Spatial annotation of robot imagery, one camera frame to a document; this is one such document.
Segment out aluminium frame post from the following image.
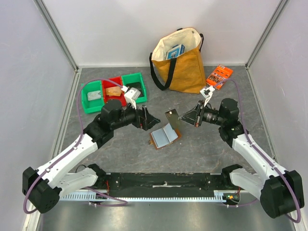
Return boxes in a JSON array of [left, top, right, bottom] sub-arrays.
[[245, 0, 289, 70], [34, 0, 79, 72]]

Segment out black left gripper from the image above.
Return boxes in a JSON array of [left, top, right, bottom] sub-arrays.
[[112, 99, 160, 131]]

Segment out blue box in bag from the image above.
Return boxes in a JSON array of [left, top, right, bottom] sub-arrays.
[[166, 44, 185, 60]]

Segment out right green plastic bin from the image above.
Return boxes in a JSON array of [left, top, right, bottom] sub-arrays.
[[121, 72, 147, 103]]

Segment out mustard tote bag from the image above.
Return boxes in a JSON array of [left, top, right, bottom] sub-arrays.
[[149, 27, 205, 94]]

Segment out left aluminium frame post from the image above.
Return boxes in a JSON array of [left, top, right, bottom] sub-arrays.
[[34, 0, 79, 72]]

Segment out orange snack packet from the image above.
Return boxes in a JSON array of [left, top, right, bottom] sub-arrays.
[[206, 64, 233, 90]]

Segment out grey slotted cable duct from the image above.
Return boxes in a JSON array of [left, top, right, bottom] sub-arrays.
[[60, 190, 226, 203]]

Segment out brown leather card holder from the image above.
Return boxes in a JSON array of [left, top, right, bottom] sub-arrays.
[[150, 123, 182, 150]]

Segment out right aluminium frame post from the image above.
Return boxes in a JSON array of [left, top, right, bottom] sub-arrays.
[[245, 0, 289, 70]]

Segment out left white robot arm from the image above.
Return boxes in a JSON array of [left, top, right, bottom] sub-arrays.
[[22, 100, 160, 214]]

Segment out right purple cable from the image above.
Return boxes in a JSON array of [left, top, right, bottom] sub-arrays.
[[214, 78, 302, 223]]

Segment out black card stack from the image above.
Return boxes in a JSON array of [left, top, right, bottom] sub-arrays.
[[126, 82, 143, 98]]

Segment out green plastic bin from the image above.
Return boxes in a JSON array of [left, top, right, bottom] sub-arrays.
[[121, 72, 147, 103], [81, 80, 104, 114]]

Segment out black credit card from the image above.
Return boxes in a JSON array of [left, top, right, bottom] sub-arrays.
[[165, 109, 181, 132]]

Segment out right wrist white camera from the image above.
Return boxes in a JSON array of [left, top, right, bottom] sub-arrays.
[[200, 86, 215, 106]]

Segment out front aluminium rail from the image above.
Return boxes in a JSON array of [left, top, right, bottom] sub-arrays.
[[33, 172, 298, 193]]

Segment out left green plastic bin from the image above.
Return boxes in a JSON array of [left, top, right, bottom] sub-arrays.
[[81, 80, 104, 114]]

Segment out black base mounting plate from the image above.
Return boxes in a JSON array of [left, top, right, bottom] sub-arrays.
[[91, 173, 239, 197]]

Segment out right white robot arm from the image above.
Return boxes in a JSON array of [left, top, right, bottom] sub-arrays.
[[179, 98, 305, 223]]

